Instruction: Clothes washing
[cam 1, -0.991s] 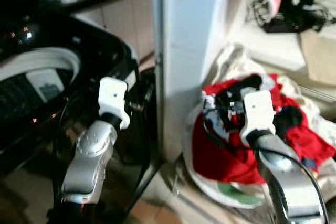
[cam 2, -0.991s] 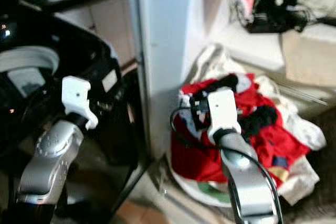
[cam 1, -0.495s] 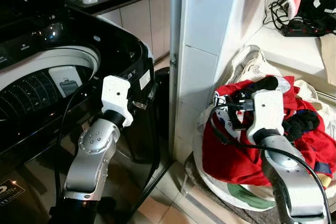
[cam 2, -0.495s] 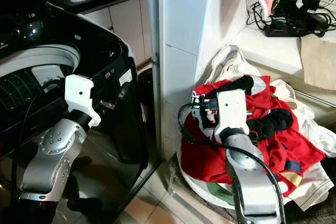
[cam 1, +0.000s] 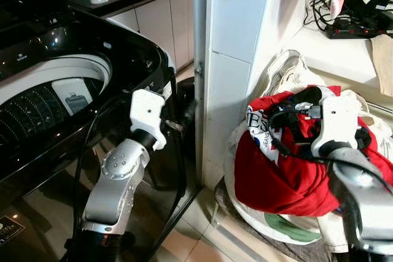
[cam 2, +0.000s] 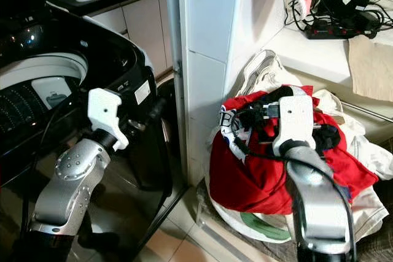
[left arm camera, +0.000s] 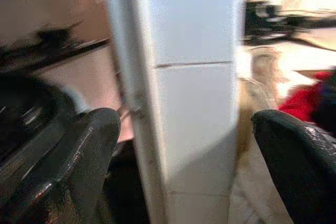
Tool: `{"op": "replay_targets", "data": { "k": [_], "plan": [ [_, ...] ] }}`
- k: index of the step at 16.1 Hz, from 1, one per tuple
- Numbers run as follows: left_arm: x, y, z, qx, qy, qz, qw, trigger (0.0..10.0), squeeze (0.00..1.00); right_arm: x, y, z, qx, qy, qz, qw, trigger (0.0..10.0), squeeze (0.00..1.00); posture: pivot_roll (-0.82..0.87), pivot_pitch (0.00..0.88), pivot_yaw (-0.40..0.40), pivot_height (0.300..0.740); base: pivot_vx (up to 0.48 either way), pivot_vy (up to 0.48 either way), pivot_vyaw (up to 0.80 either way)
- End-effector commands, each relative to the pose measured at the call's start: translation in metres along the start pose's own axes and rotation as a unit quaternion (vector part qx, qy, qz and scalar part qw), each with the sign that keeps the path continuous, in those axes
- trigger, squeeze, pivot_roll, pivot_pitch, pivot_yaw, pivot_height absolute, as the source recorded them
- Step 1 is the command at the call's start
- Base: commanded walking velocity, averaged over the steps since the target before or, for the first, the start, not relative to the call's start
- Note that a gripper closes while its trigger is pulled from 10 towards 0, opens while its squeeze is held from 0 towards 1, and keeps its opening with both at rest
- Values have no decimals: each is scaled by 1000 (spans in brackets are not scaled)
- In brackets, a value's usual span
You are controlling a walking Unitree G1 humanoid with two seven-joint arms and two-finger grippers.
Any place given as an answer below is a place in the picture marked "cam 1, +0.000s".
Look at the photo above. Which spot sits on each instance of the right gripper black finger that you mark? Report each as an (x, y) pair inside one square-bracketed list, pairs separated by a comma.
[(362, 138), (295, 128)]

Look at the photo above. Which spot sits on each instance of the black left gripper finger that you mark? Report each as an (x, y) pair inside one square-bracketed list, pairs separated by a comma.
[(188, 112)]

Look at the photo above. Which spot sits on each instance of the red printed jersey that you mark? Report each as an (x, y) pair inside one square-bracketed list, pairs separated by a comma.
[(276, 182)]

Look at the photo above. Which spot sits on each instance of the black top-load washing machine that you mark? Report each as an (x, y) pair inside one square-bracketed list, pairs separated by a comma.
[(37, 47)]

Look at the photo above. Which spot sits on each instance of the cream white garment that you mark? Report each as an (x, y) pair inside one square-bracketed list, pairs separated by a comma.
[(288, 69)]

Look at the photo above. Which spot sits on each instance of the beige cloth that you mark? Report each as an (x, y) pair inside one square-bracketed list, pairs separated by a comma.
[(384, 65)]

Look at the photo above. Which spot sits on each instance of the black power strip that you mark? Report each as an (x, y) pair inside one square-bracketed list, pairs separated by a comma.
[(353, 30)]

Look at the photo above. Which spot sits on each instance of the white kitchen cabinet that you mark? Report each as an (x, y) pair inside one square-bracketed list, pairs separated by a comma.
[(153, 26)]

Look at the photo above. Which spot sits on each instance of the green cloth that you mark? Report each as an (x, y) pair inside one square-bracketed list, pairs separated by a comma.
[(295, 228)]

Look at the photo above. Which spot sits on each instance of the grey floor mat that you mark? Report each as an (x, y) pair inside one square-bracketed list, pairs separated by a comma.
[(245, 237)]

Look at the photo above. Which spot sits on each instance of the black washer sticker label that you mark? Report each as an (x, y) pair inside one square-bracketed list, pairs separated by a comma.
[(9, 230)]

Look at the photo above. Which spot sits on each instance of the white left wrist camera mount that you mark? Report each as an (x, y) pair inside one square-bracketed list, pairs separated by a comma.
[(146, 111)]

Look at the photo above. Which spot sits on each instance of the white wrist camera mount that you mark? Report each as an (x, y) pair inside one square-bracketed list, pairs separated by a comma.
[(338, 121), (146, 111)]

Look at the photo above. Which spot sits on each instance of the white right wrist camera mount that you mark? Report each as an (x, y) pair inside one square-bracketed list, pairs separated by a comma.
[(338, 121)]

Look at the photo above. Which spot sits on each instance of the grey metal door frame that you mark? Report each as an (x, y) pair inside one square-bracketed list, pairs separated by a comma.
[(199, 29)]

